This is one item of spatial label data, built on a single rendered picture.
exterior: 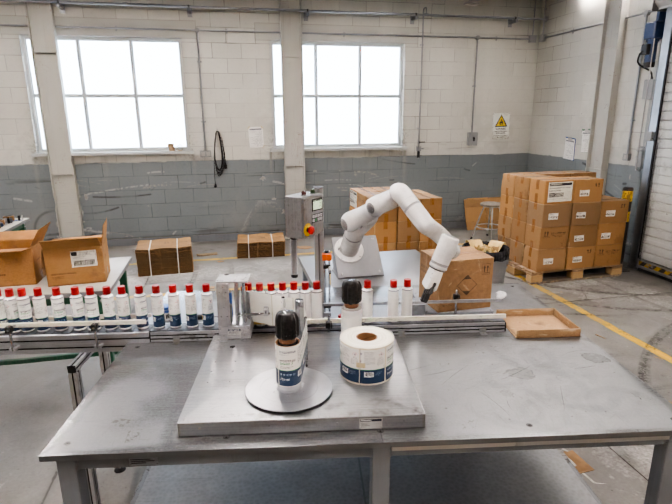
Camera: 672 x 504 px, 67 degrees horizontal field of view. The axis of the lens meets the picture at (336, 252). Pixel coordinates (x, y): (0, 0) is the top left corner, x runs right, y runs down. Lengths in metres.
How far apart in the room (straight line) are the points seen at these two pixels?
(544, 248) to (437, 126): 3.18
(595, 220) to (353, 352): 4.76
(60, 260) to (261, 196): 4.59
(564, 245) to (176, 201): 5.23
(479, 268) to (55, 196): 6.46
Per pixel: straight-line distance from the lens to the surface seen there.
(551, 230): 5.98
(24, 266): 3.79
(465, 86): 8.55
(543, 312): 2.81
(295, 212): 2.27
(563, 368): 2.29
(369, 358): 1.85
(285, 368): 1.79
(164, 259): 6.36
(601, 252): 6.47
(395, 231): 5.89
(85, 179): 7.98
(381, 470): 1.81
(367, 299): 2.36
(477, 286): 2.70
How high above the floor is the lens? 1.82
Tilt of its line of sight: 15 degrees down
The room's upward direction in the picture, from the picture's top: straight up
